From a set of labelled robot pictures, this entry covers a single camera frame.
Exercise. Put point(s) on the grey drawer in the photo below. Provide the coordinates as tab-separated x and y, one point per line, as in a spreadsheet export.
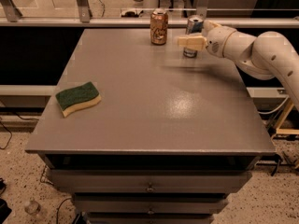
150	204
98	218
84	181

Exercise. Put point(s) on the bottom grey drawer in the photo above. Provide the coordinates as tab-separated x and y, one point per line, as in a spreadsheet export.
98	218

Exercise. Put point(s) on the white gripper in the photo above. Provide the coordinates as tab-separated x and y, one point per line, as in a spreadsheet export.
217	40

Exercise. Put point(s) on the silver blue redbull can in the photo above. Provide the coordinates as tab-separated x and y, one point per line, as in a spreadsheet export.
194	25

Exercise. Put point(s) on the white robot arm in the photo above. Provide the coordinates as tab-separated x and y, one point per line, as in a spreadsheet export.
265	56

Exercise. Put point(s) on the top grey drawer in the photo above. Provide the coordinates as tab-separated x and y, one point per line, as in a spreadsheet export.
84	181

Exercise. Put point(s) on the middle grey drawer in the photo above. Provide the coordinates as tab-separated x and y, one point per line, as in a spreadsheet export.
150	204

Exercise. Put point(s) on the green yellow sponge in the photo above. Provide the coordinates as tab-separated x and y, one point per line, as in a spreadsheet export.
78	98

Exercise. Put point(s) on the grey drawer cabinet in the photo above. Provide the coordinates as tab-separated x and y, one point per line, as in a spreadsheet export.
160	111

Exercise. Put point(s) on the clear plastic water bottle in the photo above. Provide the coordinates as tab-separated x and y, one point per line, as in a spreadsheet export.
33	209

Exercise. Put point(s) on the orange soda can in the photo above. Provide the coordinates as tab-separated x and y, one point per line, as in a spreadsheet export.
158	26

